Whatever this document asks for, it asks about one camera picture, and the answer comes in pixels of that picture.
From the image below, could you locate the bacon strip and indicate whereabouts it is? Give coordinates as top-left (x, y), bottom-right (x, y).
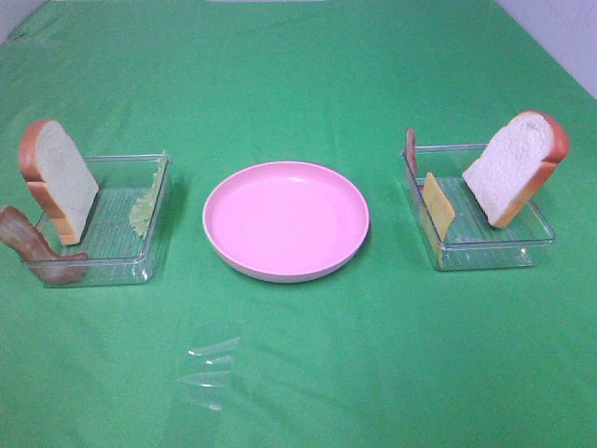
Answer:
top-left (405, 127), bottom-right (418, 176)
top-left (1, 205), bottom-right (89, 285)

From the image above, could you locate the bread slice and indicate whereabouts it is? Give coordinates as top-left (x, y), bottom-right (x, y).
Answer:
top-left (19, 119), bottom-right (99, 245)
top-left (463, 111), bottom-right (569, 229)

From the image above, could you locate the pink round plate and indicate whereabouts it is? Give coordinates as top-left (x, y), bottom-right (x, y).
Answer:
top-left (202, 161), bottom-right (370, 283)

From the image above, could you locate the right clear plastic tray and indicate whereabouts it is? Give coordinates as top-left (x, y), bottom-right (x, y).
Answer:
top-left (401, 144), bottom-right (555, 271)

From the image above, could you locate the yellow cheese slice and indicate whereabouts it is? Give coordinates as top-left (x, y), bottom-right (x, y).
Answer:
top-left (423, 172), bottom-right (456, 241)

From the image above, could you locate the left clear plastic tray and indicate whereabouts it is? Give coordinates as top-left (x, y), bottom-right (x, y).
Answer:
top-left (23, 154), bottom-right (171, 287)

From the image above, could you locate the green tablecloth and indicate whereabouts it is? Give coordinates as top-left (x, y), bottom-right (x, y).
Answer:
top-left (1, 1), bottom-right (596, 447)

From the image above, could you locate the clear plastic tray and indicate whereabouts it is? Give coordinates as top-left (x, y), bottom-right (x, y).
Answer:
top-left (23, 154), bottom-right (171, 287)
top-left (401, 144), bottom-right (555, 271)

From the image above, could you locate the green lettuce leaf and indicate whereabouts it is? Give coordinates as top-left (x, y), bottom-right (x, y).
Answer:
top-left (129, 151), bottom-right (167, 239)

